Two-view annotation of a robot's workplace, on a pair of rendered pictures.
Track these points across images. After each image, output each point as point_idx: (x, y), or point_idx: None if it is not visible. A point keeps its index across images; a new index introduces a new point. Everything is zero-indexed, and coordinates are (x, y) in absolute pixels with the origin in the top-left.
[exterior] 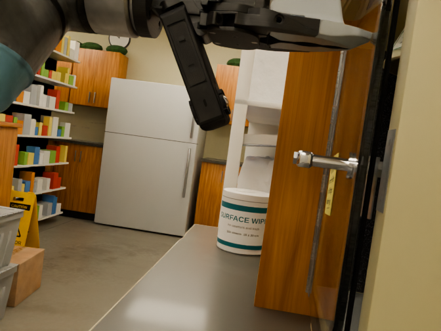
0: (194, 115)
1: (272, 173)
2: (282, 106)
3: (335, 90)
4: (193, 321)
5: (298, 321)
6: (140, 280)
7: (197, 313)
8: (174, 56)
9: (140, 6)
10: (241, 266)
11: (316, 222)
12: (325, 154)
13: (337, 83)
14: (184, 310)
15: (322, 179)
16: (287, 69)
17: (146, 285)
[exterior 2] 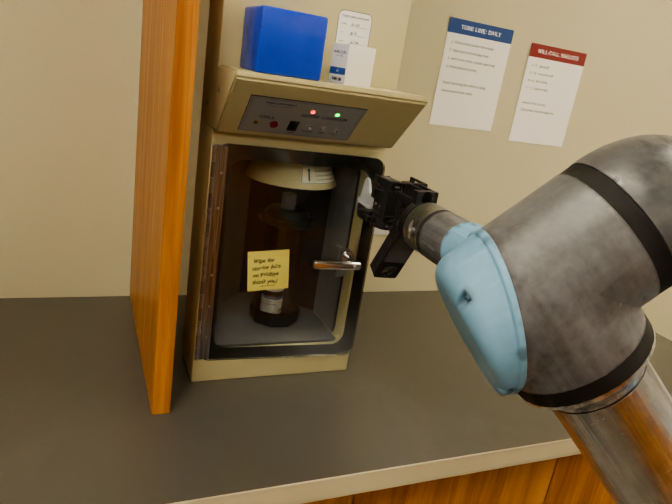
0: (394, 273)
1: (178, 290)
2: (183, 222)
3: (212, 195)
4: (243, 436)
5: (183, 388)
6: (167, 502)
7: (223, 438)
8: (413, 250)
9: None
10: (13, 442)
11: (202, 305)
12: (207, 249)
13: (213, 187)
14: (225, 446)
15: (205, 270)
16: (186, 184)
17: (179, 492)
